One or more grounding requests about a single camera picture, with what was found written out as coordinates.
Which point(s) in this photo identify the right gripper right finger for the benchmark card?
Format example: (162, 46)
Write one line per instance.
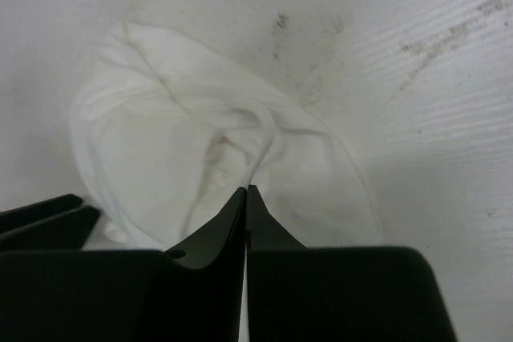
(263, 231)

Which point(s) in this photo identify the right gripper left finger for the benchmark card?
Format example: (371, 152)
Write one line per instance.
(204, 246)

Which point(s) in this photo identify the white tank top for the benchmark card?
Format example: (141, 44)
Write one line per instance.
(166, 129)

